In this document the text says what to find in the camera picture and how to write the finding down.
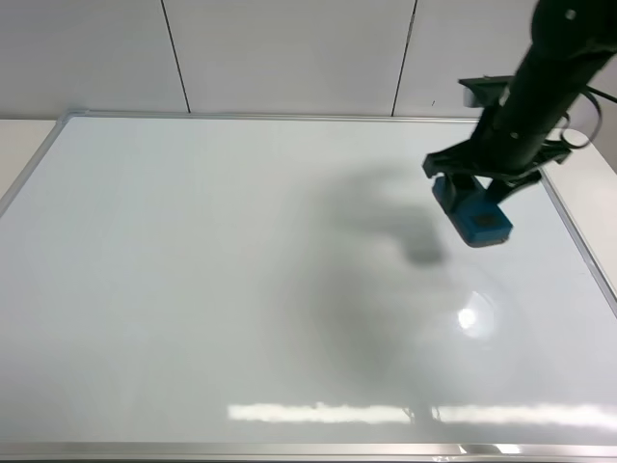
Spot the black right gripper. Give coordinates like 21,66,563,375
422,103,572,204

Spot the blue board eraser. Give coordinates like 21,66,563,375
432,176,513,248

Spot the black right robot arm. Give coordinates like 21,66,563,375
422,1,616,209

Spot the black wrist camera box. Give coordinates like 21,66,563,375
458,75,512,108

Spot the black cable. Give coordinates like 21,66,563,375
558,84,617,150

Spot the white whiteboard with aluminium frame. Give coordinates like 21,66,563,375
1,112,616,462

